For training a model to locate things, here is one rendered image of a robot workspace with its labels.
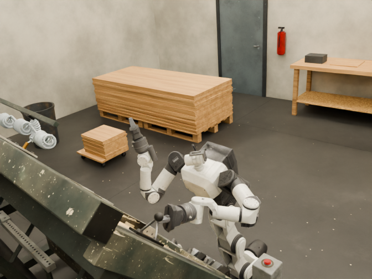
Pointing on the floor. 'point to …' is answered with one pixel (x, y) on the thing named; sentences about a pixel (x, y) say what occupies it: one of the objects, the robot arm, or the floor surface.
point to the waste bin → (41, 108)
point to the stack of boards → (165, 100)
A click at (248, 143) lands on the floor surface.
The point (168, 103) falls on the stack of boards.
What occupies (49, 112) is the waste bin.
